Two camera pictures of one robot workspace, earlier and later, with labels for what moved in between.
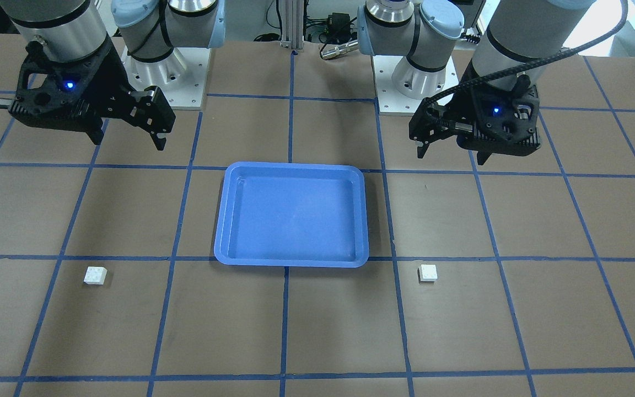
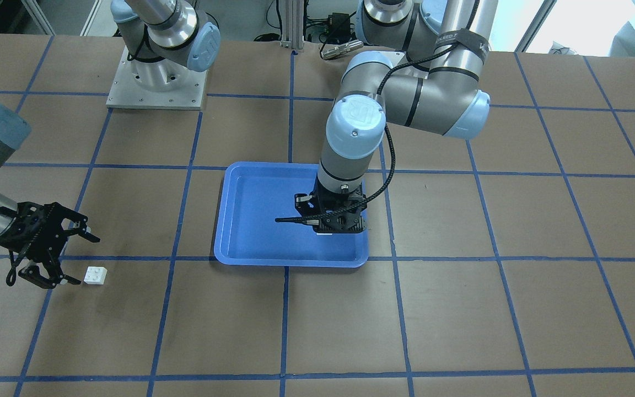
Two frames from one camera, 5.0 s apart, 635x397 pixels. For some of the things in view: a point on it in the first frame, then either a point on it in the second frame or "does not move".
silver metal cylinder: (339, 49) does not move
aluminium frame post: (292, 24) does not move
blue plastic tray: (297, 214) does not move
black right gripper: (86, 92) → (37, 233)
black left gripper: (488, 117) → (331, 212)
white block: (95, 275) does not move
